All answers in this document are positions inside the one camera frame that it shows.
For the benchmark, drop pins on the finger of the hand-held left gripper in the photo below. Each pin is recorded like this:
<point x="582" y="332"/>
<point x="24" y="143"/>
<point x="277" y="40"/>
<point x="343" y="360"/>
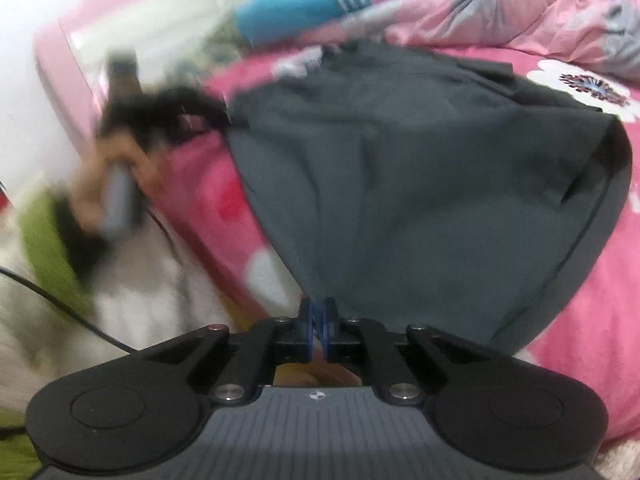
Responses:
<point x="200" y="97"/>
<point x="215" y="121"/>

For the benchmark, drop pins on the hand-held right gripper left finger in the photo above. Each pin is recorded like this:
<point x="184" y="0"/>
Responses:
<point x="312" y="330"/>

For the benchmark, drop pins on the person's left hand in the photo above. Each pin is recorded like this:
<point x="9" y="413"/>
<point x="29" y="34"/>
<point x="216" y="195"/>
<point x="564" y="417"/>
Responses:
<point x="90" y="195"/>

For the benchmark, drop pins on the dark grey garment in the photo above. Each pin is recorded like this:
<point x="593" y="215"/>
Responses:
<point x="400" y="185"/>

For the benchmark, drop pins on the pink grey blue quilt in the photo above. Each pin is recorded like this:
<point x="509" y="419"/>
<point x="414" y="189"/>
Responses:
<point x="475" y="10"/>

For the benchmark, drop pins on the pink floral blanket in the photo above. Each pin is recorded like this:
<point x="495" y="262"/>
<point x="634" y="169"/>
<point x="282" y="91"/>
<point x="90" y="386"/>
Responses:
<point x="600" y="310"/>

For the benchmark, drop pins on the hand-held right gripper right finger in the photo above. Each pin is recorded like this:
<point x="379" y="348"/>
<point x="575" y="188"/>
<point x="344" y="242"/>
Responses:
<point x="327" y="330"/>

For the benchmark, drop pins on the white fluffy garment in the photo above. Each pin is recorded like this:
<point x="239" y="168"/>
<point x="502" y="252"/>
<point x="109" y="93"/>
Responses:
<point x="150" y="285"/>

